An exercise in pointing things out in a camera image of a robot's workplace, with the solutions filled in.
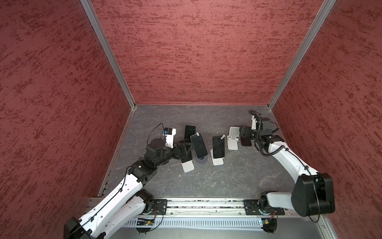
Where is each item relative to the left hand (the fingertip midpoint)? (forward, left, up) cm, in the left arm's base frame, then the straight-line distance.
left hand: (186, 147), depth 73 cm
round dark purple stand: (+2, -9, -20) cm, 22 cm away
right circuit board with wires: (-30, -42, -22) cm, 56 cm away
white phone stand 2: (+14, -29, -17) cm, 37 cm away
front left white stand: (-2, 0, -20) cm, 20 cm away
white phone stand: (+1, -18, -20) cm, 27 cm away
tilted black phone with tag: (+6, -7, -8) cm, 12 cm away
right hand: (+14, -35, -7) cm, 38 cm away
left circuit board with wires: (-31, +20, -24) cm, 44 cm away
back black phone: (+18, -1, -11) cm, 21 cm away
